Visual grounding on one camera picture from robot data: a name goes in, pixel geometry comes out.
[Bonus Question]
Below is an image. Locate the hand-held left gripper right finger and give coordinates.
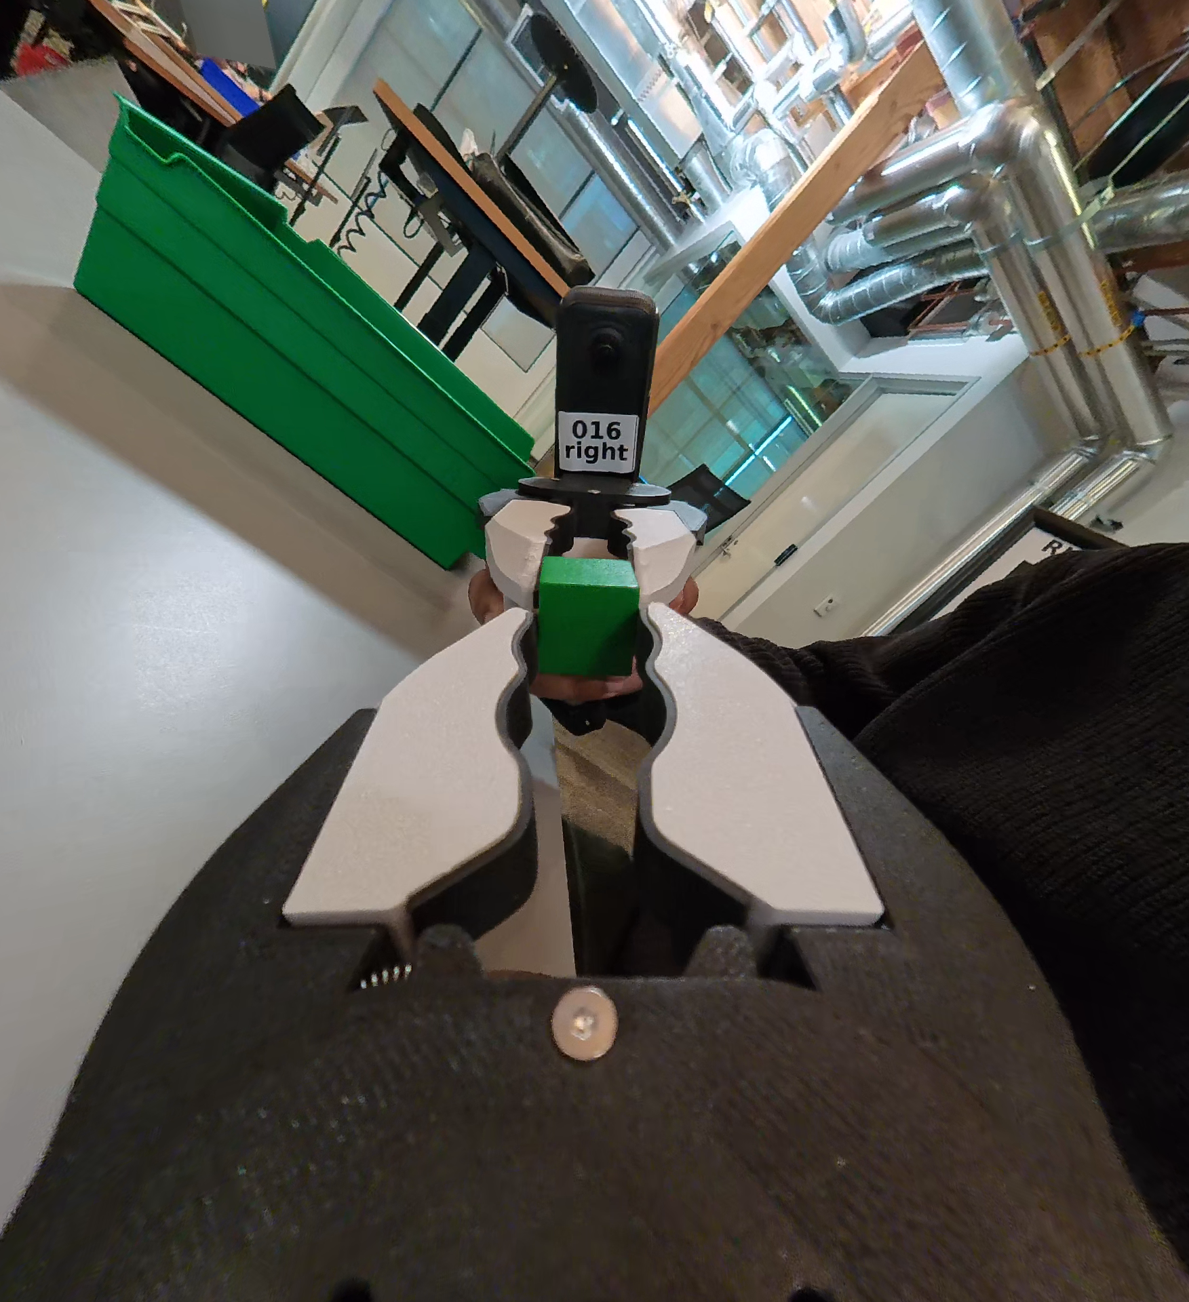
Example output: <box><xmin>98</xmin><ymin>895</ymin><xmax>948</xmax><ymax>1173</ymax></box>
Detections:
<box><xmin>636</xmin><ymin>601</ymin><xmax>885</xmax><ymax>969</ymax></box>

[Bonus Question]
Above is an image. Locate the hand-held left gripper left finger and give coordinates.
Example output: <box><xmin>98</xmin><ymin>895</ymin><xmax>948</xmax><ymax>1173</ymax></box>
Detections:
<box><xmin>281</xmin><ymin>609</ymin><xmax>539</xmax><ymax>969</ymax></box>

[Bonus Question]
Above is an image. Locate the white metal cabinet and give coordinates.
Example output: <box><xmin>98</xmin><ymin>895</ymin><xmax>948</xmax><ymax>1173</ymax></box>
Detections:
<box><xmin>700</xmin><ymin>371</ymin><xmax>1065</xmax><ymax>639</ymax></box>

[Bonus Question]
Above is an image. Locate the person's right hand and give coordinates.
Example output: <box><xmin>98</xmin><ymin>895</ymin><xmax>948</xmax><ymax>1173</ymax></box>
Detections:
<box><xmin>466</xmin><ymin>570</ymin><xmax>704</xmax><ymax>706</ymax></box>

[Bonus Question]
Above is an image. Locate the black round-headed pole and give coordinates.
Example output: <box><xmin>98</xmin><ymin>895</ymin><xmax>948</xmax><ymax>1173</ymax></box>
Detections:
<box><xmin>507</xmin><ymin>16</ymin><xmax>602</xmax><ymax>157</ymax></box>

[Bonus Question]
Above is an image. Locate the small green cube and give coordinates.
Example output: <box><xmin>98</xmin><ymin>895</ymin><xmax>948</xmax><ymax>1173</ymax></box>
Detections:
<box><xmin>533</xmin><ymin>555</ymin><xmax>641</xmax><ymax>682</ymax></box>

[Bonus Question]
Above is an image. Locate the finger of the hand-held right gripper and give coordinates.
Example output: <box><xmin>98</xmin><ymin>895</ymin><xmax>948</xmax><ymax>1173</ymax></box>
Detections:
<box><xmin>622</xmin><ymin>509</ymin><xmax>701</xmax><ymax>607</ymax></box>
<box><xmin>481</xmin><ymin>504</ymin><xmax>566</xmax><ymax>612</ymax></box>

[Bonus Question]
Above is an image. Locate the green plastic bin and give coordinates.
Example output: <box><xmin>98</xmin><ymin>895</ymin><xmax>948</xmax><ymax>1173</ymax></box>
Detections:
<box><xmin>73</xmin><ymin>94</ymin><xmax>537</xmax><ymax>572</ymax></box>

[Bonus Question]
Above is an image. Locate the grey desk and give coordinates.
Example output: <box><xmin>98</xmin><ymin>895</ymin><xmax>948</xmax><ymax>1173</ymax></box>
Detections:
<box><xmin>0</xmin><ymin>46</ymin><xmax>574</xmax><ymax>1302</ymax></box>

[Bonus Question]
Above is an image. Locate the person's right forearm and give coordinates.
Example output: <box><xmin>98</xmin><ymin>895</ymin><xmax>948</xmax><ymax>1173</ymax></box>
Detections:
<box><xmin>715</xmin><ymin>611</ymin><xmax>971</xmax><ymax>736</ymax></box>

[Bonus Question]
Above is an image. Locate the grey board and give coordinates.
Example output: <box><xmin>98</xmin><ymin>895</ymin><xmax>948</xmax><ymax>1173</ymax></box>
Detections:
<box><xmin>0</xmin><ymin>66</ymin><xmax>130</xmax><ymax>166</ymax></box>

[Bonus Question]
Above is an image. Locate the black office chair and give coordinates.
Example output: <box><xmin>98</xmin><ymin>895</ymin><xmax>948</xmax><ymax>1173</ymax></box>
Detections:
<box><xmin>667</xmin><ymin>463</ymin><xmax>755</xmax><ymax>533</ymax></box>
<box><xmin>210</xmin><ymin>84</ymin><xmax>327</xmax><ymax>198</ymax></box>

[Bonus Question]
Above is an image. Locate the wooden beam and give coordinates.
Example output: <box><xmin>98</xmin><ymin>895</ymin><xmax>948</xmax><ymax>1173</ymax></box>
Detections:
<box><xmin>647</xmin><ymin>42</ymin><xmax>953</xmax><ymax>411</ymax></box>

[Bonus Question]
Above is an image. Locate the cluster of silver ducts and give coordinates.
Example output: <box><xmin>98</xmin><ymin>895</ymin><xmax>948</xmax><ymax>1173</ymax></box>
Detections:
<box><xmin>533</xmin><ymin>0</ymin><xmax>1189</xmax><ymax>490</ymax></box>

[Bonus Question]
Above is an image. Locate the black standing desk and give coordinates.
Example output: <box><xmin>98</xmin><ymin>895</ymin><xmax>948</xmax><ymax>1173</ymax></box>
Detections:
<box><xmin>324</xmin><ymin>80</ymin><xmax>596</xmax><ymax>364</ymax></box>

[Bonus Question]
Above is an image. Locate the wood-edged desk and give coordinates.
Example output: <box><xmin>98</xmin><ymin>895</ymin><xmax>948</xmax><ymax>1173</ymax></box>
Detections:
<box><xmin>84</xmin><ymin>0</ymin><xmax>335</xmax><ymax>206</ymax></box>

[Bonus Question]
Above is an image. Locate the black framed sign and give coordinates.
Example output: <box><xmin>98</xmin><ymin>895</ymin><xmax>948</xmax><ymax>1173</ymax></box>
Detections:
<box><xmin>878</xmin><ymin>507</ymin><xmax>1126</xmax><ymax>639</ymax></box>

